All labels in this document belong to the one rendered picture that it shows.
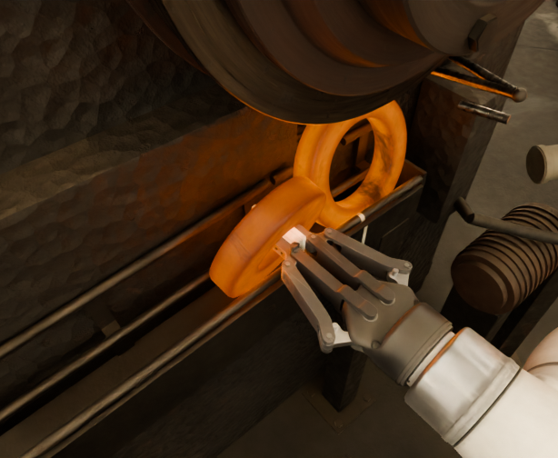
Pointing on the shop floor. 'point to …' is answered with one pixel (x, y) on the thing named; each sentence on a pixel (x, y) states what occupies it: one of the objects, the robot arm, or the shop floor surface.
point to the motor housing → (503, 270)
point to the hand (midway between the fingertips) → (279, 229)
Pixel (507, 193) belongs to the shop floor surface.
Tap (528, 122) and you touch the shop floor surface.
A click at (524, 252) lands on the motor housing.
